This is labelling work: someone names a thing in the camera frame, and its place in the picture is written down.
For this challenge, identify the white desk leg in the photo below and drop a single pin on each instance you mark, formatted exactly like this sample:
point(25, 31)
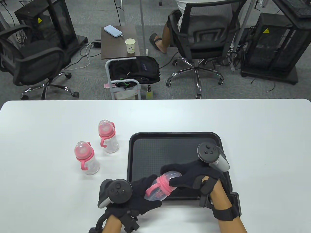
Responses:
point(122, 12)

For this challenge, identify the grey metal pole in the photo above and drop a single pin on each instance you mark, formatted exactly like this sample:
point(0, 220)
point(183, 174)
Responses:
point(142, 24)

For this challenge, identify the person's left forearm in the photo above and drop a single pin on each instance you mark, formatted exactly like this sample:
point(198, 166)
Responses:
point(112, 225)

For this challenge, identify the green clip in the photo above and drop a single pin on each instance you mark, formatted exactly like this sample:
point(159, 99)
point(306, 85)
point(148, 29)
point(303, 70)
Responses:
point(125, 85)

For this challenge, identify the black power strip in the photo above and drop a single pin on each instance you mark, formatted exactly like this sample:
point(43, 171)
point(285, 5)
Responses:
point(97, 44)

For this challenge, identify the person's left hand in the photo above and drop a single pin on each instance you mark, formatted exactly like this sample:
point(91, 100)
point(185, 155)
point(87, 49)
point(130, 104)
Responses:
point(138, 196)

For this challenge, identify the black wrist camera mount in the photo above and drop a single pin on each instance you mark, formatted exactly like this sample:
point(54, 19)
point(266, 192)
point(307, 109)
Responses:
point(131, 222)
point(206, 191)

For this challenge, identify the black mesh office chair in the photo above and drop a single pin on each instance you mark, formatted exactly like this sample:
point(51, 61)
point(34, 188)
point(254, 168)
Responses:
point(36, 63)
point(211, 36)

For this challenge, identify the pink tape piece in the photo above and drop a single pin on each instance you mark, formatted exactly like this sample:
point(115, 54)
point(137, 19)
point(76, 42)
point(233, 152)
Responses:
point(107, 86)

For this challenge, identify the black mesh equipment cabinet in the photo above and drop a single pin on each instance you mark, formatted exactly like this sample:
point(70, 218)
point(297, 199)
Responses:
point(60, 21)
point(274, 48)

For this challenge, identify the person's right hand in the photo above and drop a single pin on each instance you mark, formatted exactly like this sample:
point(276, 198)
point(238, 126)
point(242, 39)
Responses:
point(194, 171)

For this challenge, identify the black sandal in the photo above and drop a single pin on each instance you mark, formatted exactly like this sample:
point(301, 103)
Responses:
point(153, 40)

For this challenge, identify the white paper cup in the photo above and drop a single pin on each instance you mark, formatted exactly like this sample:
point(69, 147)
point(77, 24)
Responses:
point(130, 47)

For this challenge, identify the white plastic bag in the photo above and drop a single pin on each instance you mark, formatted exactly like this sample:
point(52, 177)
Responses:
point(124, 94)

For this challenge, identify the grey handheld controller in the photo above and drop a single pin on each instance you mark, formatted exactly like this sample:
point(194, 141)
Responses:
point(119, 191)
point(207, 153)

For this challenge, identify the small yellow-green bottle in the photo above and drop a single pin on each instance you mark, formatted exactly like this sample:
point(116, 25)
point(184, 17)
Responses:
point(149, 95)

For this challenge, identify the brown side table white frame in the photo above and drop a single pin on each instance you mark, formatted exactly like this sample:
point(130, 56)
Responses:
point(114, 48)

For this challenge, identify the black plastic tray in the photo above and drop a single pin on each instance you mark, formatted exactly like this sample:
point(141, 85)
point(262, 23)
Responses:
point(155, 150)

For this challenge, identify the light blue power bank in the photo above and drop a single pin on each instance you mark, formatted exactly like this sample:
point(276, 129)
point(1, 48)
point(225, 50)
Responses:
point(112, 31)

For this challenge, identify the clear dome bottle cap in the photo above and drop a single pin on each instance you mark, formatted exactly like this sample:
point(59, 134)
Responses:
point(104, 125)
point(81, 148)
point(172, 176)

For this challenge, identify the black backpack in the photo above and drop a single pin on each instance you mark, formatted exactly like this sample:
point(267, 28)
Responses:
point(145, 70)

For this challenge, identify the black keyboard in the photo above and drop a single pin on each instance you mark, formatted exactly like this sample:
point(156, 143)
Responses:
point(301, 9)

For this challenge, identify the black wrist battery box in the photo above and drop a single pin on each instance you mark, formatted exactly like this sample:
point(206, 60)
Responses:
point(94, 230)
point(237, 203)

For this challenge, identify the grey slanted desk leg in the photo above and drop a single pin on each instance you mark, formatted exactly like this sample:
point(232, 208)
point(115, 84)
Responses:
point(235, 60)

